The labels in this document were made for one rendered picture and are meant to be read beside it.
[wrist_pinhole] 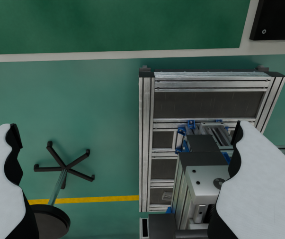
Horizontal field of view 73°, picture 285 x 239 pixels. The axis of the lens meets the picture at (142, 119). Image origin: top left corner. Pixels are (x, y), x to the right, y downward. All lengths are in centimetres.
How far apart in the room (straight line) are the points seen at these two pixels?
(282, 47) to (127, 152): 134
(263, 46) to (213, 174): 35
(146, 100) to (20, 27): 77
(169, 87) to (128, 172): 98
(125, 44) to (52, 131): 126
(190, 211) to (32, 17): 59
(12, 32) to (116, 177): 154
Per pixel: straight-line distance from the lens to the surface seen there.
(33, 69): 147
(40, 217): 144
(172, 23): 52
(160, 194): 177
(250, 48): 60
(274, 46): 63
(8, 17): 58
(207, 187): 49
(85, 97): 143
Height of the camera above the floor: 126
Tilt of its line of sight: 58 degrees down
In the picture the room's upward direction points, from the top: 176 degrees clockwise
